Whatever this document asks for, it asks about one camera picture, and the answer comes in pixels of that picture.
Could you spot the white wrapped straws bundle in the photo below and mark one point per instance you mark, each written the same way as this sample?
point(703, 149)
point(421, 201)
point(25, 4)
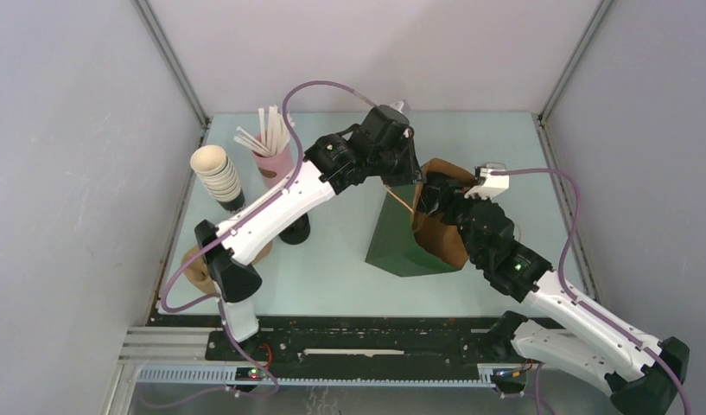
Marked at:
point(274, 133)

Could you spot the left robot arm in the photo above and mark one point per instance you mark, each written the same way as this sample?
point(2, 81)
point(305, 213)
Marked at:
point(380, 146)

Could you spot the stack of paper cups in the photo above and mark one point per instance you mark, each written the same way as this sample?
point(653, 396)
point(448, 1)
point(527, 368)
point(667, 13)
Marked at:
point(219, 177)

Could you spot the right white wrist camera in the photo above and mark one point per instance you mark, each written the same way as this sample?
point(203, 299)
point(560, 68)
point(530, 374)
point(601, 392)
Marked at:
point(490, 181)

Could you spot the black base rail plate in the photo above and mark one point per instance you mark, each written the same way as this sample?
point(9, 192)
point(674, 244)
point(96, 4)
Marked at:
point(369, 349)

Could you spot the stack of black lids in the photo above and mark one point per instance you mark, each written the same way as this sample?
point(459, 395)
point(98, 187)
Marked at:
point(297, 232)

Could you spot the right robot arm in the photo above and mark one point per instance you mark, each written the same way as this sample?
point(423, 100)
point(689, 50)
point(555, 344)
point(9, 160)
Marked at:
point(638, 372)

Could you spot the brown cardboard cup carrier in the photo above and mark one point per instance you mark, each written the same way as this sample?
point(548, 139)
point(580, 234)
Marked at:
point(198, 275)

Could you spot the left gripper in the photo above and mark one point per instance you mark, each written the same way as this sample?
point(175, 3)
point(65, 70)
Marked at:
point(412, 173)

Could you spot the green paper bag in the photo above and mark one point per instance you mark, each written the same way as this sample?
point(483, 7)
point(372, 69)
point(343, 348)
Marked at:
point(407, 243)

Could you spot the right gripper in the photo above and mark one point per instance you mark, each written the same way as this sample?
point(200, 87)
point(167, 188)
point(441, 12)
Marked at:
point(447, 194)

